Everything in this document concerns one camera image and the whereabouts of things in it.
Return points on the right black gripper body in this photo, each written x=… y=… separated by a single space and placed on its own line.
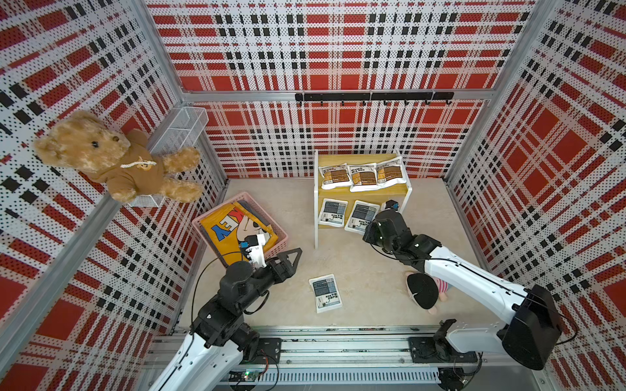
x=373 y=235

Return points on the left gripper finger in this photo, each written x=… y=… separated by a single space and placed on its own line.
x=289 y=268
x=290 y=256

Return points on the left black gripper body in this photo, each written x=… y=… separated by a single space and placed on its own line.
x=276 y=275

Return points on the blue coffee bag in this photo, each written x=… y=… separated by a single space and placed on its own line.
x=333 y=213
x=327 y=296
x=362 y=214

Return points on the brown coffee bag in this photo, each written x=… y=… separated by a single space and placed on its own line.
x=364 y=178
x=333 y=177
x=391 y=173

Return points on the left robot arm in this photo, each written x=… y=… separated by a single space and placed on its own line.
x=219 y=339

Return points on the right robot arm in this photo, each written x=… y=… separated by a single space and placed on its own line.
x=529 y=324

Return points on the yellow two-tier shelf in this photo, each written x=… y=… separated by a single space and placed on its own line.
x=400 y=192

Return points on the yellow printed cloth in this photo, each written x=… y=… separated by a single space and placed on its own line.
x=229 y=226

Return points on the pink plastic basket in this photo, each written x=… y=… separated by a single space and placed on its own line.
x=248 y=201

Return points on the small doll black hat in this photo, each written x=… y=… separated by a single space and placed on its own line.
x=426 y=291

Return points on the green circuit board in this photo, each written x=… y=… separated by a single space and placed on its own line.
x=245 y=376

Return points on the brown teddy bear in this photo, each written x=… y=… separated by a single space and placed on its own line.
x=120 y=161

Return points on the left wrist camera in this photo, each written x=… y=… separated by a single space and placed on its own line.
x=252 y=249

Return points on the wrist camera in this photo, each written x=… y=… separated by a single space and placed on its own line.
x=252 y=249
x=391 y=205

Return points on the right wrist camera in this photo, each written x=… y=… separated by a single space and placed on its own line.
x=391 y=205

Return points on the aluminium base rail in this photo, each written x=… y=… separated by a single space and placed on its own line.
x=375 y=355

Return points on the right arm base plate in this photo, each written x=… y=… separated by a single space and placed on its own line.
x=429 y=350

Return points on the black hook rail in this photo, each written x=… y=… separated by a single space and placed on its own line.
x=425 y=96

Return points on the clear wire wall basket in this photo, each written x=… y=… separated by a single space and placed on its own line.
x=176 y=148

